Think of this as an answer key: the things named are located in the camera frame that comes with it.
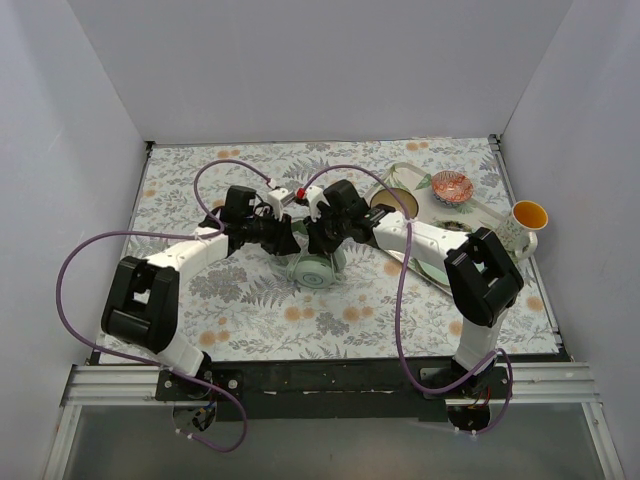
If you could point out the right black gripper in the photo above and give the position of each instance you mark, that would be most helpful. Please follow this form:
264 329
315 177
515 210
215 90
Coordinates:
318 235

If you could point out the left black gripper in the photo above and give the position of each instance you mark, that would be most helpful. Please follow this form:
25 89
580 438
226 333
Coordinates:
286 233

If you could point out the mint green headphones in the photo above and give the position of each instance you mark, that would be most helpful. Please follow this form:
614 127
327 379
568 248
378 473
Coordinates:
316 271

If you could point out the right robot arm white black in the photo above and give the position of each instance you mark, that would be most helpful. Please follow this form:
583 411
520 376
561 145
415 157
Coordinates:
483 279

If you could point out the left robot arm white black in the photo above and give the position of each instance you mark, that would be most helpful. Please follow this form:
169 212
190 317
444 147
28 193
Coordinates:
143 302

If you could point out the tan ceramic bowl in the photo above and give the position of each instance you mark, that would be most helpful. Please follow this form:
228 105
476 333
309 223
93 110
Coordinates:
398 199

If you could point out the floral table mat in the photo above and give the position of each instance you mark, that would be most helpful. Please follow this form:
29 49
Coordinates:
245 308

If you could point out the mint green plate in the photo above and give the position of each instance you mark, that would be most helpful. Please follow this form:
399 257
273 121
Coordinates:
436 275

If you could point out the red patterned small bowl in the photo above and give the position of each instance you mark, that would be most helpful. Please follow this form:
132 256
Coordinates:
452 188

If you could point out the floral serving tray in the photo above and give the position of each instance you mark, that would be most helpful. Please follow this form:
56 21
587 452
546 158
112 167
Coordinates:
415 238

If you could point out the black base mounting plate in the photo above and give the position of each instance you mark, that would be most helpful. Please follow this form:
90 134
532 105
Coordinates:
329 389

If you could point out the white mug orange inside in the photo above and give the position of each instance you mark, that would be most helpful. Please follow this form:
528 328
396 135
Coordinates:
517 232

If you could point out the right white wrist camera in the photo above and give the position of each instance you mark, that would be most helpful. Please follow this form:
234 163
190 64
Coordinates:
311 197

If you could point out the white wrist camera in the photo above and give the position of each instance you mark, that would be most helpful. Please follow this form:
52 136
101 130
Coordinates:
311 197
279 199

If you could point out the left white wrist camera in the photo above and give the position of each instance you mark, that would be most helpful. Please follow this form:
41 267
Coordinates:
279 199

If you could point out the aluminium frame rail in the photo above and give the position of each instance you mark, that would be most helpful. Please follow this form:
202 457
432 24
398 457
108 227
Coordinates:
102 385

